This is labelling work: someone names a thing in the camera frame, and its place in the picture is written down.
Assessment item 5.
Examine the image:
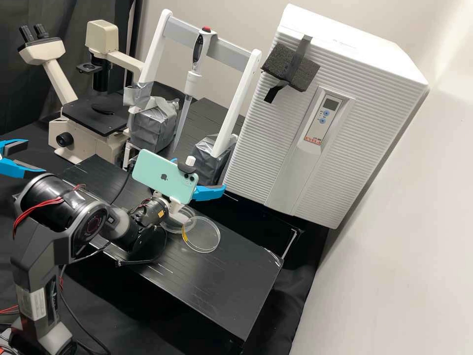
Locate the right wrist camera phone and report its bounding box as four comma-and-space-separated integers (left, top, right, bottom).
132, 148, 200, 206

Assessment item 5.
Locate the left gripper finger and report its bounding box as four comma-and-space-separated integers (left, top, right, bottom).
0, 159, 47, 180
0, 138, 29, 160

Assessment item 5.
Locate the grey taped block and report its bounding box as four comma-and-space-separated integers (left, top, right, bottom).
125, 83, 180, 153
191, 134, 239, 186

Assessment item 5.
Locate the black tray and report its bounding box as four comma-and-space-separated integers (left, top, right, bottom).
217, 191, 306, 260

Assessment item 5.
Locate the petri dish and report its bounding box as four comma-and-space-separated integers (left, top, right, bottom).
181, 215, 222, 253

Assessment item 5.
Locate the white pipette stand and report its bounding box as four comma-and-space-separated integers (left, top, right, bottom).
127, 8, 264, 157

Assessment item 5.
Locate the cream microscope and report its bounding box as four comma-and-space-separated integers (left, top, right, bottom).
16, 20, 147, 166

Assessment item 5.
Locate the white incubator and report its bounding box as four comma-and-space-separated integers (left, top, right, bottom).
223, 3, 432, 232

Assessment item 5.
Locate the petri dish lid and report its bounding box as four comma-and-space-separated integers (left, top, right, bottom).
162, 205, 197, 234

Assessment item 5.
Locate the pipette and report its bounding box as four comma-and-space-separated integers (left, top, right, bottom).
172, 26, 218, 153

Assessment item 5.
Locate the black cable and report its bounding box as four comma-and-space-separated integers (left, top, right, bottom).
106, 162, 136, 209

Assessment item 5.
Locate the black platform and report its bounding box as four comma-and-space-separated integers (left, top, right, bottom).
162, 97, 247, 168
12, 153, 286, 353

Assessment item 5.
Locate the incubator door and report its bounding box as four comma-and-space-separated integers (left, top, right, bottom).
223, 23, 358, 218

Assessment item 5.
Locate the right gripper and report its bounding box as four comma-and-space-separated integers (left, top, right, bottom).
153, 183, 227, 216

